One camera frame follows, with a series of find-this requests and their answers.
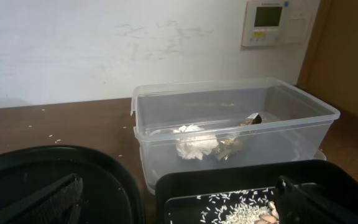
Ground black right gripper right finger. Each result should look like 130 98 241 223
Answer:
275 176 358 224

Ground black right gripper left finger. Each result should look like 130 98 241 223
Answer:
0 174 83 224

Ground food scraps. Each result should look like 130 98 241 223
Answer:
195 188 280 224

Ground clear plastic waste bin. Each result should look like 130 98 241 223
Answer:
131 77 340 192

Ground round black tray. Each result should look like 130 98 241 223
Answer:
0 146 145 223

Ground black rectangular tray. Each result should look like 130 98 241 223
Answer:
155 160 358 223

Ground brown Nescafe sachet wrapper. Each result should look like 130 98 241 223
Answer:
214 113 262 161

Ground crumpled white tissue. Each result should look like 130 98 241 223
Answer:
176 135 219 161

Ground white wall control panel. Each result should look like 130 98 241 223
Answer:
241 0 321 48

